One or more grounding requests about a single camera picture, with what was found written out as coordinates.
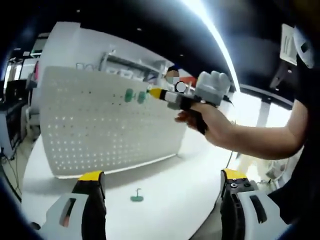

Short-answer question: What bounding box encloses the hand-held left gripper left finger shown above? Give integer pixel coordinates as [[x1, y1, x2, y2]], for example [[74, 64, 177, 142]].
[[39, 170, 107, 240]]

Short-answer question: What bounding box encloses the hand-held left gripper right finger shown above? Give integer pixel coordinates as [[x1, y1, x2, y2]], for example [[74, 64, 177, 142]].
[[219, 167, 282, 240]]

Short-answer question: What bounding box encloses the green hook assembly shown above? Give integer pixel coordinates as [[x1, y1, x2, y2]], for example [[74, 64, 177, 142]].
[[136, 90, 148, 105], [129, 187, 146, 203], [124, 88, 137, 104]]

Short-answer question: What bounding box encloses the white perforated mounting plate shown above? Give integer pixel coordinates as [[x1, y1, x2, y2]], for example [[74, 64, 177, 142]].
[[39, 65, 191, 180]]

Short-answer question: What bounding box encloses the person's right hand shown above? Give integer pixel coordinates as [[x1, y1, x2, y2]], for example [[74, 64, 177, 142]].
[[174, 105, 237, 145]]

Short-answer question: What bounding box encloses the ceiling light strip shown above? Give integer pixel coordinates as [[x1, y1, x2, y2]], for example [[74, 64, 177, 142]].
[[179, 0, 242, 93]]

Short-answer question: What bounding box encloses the white paper sheet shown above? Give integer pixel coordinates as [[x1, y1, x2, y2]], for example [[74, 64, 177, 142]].
[[279, 23, 298, 66]]

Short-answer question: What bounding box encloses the person's black shirt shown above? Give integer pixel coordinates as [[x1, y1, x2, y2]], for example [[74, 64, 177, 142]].
[[268, 57, 320, 226]]

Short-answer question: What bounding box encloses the white worn chest device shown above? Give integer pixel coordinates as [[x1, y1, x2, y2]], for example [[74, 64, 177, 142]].
[[292, 24, 315, 69]]

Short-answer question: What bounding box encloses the white partition panel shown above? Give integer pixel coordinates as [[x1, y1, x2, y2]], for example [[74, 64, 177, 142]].
[[47, 21, 176, 83]]

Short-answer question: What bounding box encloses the black monitor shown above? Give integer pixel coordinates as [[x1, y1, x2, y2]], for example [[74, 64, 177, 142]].
[[4, 99, 26, 151]]

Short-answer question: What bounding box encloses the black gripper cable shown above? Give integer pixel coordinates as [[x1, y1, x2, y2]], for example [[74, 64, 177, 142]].
[[222, 94, 236, 108]]

